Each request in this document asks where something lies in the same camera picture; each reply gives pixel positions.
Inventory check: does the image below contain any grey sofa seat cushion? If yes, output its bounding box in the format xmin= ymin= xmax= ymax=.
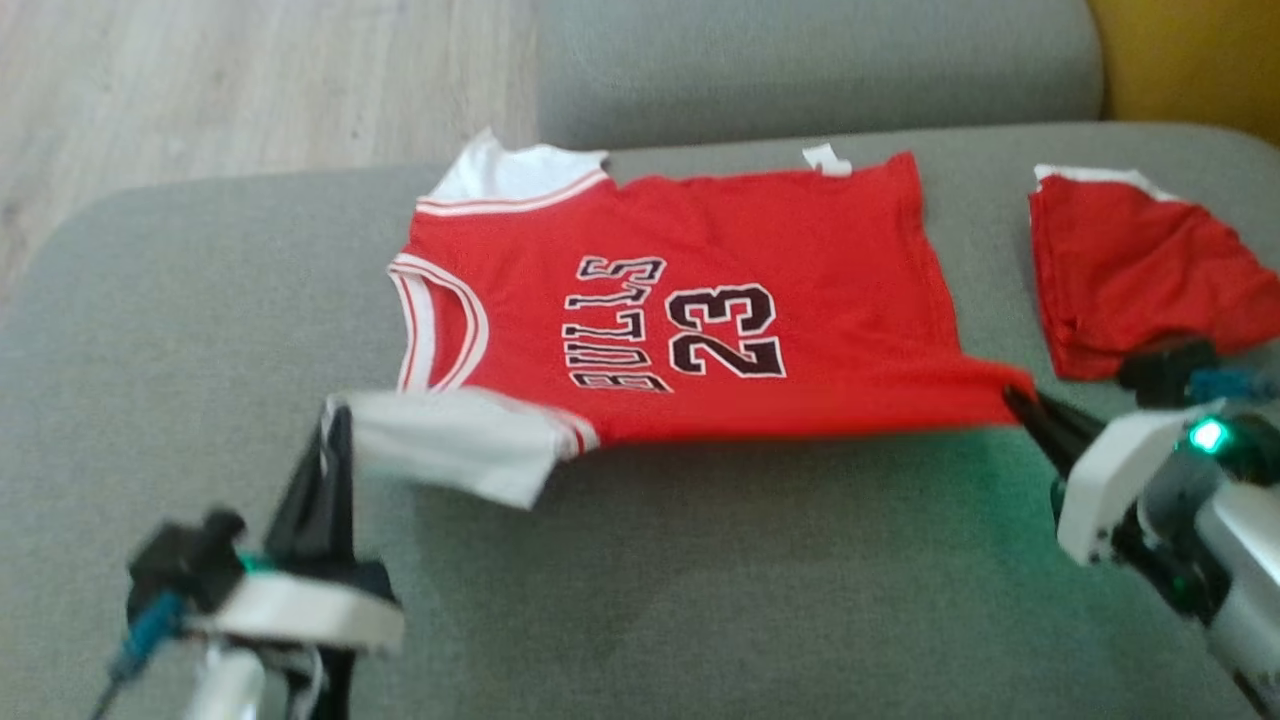
xmin=535 ymin=0 xmax=1104 ymax=151

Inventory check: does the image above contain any red Bulls 23 jersey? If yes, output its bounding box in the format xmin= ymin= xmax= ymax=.
xmin=322 ymin=128 xmax=1036 ymax=511

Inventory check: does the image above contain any yellow sofa back cushion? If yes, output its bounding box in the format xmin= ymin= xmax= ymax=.
xmin=1088 ymin=0 xmax=1280 ymax=149

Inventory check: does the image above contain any red shorts white trim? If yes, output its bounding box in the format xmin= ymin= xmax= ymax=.
xmin=1028 ymin=163 xmax=1280 ymax=383

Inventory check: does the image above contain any large grey sofa chaise cushion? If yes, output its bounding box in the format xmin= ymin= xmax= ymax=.
xmin=0 ymin=120 xmax=1280 ymax=720

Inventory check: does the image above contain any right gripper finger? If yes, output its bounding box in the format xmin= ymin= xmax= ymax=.
xmin=1008 ymin=400 xmax=1083 ymax=479
xmin=1002 ymin=384 xmax=1107 ymax=449

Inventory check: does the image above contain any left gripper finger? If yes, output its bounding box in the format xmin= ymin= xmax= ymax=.
xmin=265 ymin=435 xmax=323 ymax=563
xmin=318 ymin=400 xmax=358 ymax=566

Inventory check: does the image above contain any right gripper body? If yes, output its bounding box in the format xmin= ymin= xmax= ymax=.
xmin=1053 ymin=405 xmax=1233 ymax=623

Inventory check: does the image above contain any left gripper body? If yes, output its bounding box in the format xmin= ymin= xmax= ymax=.
xmin=185 ymin=555 xmax=406 ymax=720

